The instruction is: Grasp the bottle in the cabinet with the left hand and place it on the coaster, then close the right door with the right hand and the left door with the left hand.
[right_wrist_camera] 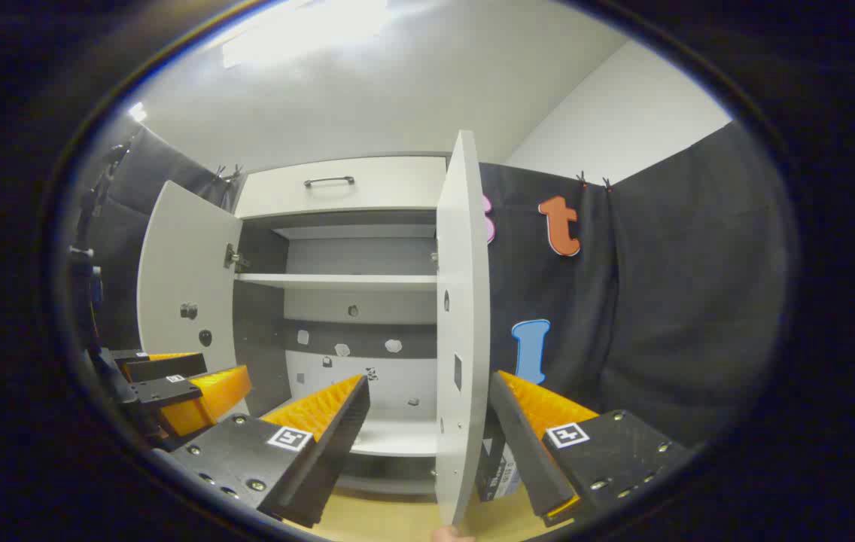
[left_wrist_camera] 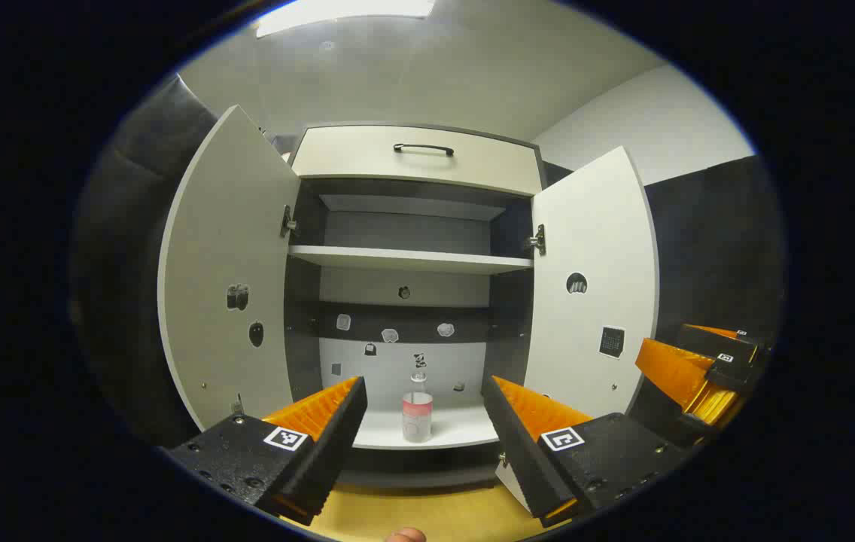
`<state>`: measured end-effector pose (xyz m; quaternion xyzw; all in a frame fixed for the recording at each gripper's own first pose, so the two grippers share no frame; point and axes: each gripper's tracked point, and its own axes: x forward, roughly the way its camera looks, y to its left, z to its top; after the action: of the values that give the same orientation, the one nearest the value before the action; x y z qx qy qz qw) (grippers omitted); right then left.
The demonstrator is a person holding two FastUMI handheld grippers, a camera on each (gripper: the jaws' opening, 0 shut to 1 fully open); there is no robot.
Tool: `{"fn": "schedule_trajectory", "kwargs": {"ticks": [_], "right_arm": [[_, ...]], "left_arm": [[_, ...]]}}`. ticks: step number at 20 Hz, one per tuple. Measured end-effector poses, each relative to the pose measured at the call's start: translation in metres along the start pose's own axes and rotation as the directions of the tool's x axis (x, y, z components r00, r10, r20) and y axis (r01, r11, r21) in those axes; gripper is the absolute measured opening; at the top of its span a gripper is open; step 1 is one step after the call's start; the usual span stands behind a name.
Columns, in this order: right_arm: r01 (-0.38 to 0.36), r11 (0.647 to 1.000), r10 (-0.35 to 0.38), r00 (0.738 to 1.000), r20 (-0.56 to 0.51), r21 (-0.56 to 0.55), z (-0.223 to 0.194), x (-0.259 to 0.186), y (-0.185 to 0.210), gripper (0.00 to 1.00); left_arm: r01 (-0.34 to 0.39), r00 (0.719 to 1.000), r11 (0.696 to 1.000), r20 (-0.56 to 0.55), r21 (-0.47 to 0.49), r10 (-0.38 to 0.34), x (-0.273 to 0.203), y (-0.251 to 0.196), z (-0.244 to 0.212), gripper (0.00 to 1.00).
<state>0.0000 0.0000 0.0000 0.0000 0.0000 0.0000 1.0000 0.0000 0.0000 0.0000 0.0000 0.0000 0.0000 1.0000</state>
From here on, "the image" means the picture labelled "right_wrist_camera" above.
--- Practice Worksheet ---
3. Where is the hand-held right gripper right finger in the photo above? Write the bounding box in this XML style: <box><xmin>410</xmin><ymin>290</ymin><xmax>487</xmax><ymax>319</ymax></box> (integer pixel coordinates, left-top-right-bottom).
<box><xmin>488</xmin><ymin>370</ymin><xmax>693</xmax><ymax>527</ymax></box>

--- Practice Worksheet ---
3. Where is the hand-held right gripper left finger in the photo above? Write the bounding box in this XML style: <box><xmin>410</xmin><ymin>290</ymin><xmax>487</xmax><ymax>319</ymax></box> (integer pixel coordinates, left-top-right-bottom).
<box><xmin>170</xmin><ymin>374</ymin><xmax>370</xmax><ymax>529</ymax></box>

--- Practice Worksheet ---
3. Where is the white grey cabinet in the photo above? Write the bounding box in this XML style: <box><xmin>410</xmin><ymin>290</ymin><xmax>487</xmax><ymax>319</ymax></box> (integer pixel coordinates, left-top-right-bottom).
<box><xmin>232</xmin><ymin>154</ymin><xmax>451</xmax><ymax>498</ymax></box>

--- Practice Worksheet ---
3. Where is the white door with cherry sticker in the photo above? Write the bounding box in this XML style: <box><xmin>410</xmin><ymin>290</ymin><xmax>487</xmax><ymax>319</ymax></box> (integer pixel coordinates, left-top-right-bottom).
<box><xmin>435</xmin><ymin>130</ymin><xmax>491</xmax><ymax>526</ymax></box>

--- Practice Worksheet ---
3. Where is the white cabinet shelf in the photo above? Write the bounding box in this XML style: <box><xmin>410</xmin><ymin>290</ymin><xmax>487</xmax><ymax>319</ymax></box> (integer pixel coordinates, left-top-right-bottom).
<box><xmin>236</xmin><ymin>273</ymin><xmax>440</xmax><ymax>293</ymax></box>

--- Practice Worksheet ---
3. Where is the white drawer front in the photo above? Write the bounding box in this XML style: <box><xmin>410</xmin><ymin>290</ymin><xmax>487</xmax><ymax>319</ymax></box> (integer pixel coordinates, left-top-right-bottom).
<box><xmin>236</xmin><ymin>156</ymin><xmax>448</xmax><ymax>220</ymax></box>

